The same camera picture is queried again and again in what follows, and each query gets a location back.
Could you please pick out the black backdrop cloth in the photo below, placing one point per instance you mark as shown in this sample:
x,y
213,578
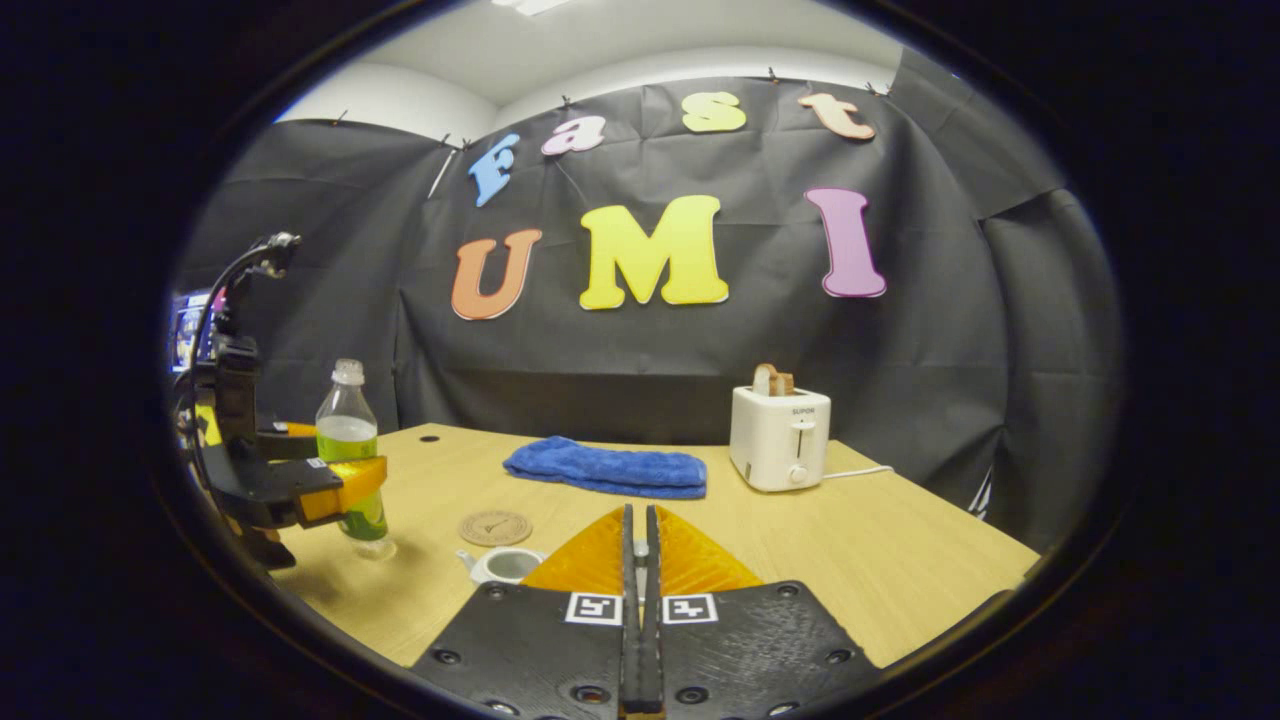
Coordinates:
x,y
650,370

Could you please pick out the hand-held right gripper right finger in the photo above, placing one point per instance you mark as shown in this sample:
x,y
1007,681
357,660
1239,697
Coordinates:
x,y
750,650

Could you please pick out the green label water bottle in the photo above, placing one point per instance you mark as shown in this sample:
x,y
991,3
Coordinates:
x,y
347,420

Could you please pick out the blue towel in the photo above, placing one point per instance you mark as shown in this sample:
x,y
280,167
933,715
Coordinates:
x,y
610,468

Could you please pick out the white toaster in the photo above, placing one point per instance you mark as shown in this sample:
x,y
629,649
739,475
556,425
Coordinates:
x,y
775,440

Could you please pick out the round wooden coaster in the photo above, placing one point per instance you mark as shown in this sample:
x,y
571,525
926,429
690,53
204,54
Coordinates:
x,y
496,528

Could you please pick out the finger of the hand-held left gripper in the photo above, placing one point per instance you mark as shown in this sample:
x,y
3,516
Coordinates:
x,y
290,440
345,490

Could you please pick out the computer monitor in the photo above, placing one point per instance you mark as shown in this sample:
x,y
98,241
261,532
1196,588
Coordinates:
x,y
185,330

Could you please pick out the bread slice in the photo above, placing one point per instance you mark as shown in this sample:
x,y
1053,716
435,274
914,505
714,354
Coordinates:
x,y
770,381

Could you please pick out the ceiling light panel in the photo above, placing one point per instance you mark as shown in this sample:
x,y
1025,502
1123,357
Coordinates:
x,y
530,5

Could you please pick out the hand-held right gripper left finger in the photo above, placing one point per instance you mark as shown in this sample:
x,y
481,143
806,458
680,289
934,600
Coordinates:
x,y
540,650

